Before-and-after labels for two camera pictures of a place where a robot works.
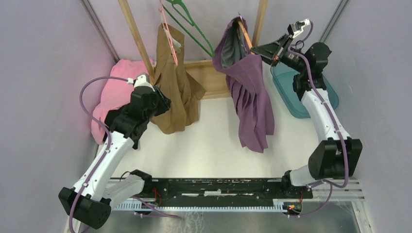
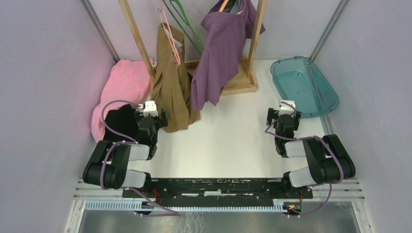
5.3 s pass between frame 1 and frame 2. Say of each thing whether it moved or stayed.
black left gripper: moved
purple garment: moved
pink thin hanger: stayed
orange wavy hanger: moved
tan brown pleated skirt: stayed
